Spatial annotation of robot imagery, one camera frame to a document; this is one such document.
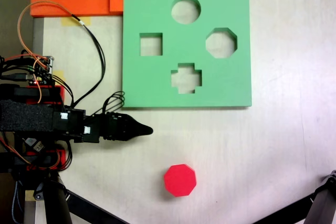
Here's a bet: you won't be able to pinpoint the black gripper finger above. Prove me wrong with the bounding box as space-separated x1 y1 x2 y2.
106 129 153 142
106 113 153 131

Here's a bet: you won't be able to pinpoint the red octagonal pillar block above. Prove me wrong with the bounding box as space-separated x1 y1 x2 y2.
164 164 197 197

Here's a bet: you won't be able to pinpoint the small grey adapter board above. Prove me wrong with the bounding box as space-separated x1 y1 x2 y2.
24 136 45 153

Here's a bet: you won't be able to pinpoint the black tripod leg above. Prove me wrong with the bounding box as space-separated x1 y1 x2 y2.
64 189 131 224
304 170 336 224

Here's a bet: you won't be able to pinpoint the circuit board with connectors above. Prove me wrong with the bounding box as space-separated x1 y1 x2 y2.
26 55 55 86

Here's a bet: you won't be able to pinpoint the black tripod strut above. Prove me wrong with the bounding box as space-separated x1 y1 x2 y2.
33 178 74 224
251 191 316 224

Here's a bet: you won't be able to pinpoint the green shape sorting board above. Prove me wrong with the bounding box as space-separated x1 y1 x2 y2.
122 0 253 109

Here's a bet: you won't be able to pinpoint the black motor wire loops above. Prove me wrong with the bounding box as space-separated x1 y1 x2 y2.
101 91 125 116

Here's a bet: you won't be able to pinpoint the long black cable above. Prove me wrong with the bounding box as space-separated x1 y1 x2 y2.
70 13 107 107

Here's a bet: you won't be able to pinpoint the black USB cable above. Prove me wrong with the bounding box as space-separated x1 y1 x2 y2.
0 71 34 81

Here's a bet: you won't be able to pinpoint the blue white braided cable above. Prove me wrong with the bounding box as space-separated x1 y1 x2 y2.
11 180 25 222

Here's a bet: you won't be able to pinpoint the orange twin wire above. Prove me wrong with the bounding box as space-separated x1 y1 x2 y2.
17 1 85 103

